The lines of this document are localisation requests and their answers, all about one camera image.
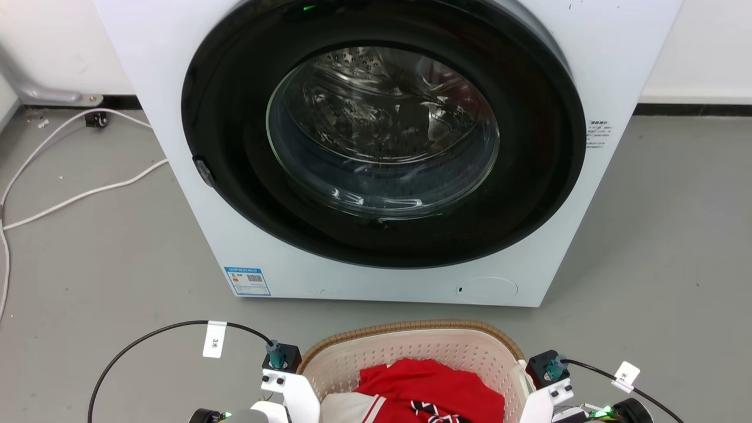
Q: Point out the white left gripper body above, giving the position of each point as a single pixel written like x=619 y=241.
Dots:
x=296 y=393

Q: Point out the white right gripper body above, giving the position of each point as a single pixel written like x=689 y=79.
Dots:
x=543 y=402

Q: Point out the cream perforated plastic laundry basket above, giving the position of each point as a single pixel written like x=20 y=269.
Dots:
x=411 y=346

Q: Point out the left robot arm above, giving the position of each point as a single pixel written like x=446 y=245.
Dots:
x=235 y=416

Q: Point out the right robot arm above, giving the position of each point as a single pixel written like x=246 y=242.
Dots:
x=623 y=412

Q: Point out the white garment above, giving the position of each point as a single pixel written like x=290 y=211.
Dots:
x=346 y=408

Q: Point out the red garment with striped trim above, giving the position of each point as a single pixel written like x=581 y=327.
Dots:
x=435 y=388

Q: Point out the blue energy label sticker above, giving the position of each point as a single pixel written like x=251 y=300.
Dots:
x=247 y=281

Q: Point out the round white filter cover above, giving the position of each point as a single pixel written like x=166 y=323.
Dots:
x=487 y=290

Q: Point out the white front-load washing machine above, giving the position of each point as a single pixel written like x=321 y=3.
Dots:
x=376 y=282

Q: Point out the small printed text label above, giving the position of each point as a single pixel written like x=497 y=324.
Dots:
x=598 y=134

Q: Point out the black round washing machine door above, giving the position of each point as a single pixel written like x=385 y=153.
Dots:
x=235 y=117

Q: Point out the small black floor fitting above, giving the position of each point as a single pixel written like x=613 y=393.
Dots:
x=96 y=119

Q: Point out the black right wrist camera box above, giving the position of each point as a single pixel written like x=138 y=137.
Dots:
x=546 y=365

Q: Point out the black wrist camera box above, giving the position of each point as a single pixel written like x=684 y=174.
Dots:
x=283 y=355
x=546 y=365

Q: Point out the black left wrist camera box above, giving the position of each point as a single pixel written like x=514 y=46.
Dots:
x=283 y=355

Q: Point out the grey metal pipe bracket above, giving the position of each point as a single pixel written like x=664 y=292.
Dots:
x=41 y=93

